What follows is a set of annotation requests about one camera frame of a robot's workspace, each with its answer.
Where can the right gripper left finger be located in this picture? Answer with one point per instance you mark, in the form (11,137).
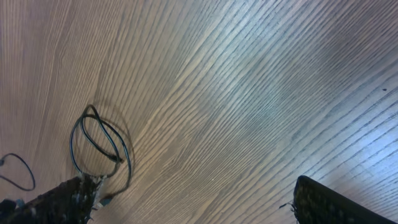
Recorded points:
(70,202)

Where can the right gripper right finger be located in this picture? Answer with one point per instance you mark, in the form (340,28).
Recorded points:
(315,203)

